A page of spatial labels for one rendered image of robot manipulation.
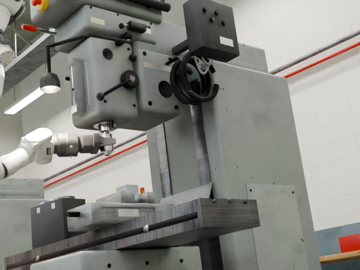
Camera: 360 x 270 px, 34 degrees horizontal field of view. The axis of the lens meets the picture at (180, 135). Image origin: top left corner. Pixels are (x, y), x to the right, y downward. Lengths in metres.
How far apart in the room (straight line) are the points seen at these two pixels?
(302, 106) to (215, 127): 4.65
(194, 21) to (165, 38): 0.25
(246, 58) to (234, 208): 1.18
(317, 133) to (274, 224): 4.41
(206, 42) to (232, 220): 0.76
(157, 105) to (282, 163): 0.61
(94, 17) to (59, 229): 0.83
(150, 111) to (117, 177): 7.30
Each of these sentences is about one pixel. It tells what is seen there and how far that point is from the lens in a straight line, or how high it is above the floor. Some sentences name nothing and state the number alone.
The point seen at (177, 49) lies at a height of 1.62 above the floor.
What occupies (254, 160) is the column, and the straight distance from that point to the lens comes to 2.36.
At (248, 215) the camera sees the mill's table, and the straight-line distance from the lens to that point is 1.73.
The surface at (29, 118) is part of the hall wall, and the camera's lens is 12.37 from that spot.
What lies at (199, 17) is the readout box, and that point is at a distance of 2.19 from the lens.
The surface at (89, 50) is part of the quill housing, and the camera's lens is 2.20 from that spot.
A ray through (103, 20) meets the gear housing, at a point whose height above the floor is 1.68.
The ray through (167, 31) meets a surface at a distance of 2.44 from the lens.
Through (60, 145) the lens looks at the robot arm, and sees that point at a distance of 2.12.
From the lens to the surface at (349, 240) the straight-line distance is 5.77.
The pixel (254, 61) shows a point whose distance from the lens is 2.77.
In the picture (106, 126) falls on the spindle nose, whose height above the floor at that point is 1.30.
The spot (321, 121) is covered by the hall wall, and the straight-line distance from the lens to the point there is 6.70.
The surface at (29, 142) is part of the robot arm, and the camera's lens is 2.08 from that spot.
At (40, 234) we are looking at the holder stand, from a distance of 2.49.
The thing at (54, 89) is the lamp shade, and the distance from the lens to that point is 2.16.
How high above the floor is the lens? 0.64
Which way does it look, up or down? 16 degrees up
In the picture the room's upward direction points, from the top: 7 degrees counter-clockwise
